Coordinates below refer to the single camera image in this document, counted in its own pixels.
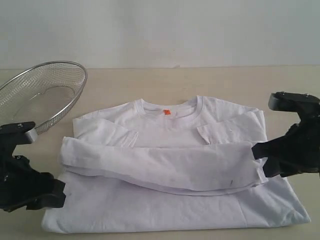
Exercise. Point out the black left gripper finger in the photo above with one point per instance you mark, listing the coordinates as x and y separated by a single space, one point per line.
56 188
47 201

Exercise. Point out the round metal mesh basket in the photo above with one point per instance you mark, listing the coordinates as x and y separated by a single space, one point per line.
43 94

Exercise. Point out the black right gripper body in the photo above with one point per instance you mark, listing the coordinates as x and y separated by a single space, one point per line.
302 148

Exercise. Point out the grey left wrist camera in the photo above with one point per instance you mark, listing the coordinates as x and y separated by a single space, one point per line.
22 133

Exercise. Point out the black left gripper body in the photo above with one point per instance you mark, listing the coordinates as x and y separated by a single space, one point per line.
19 182

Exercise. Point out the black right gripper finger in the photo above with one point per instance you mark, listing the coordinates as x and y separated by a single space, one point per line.
273 167
273 148

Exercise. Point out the white t-shirt red lettering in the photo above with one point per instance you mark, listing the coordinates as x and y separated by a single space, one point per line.
141 167

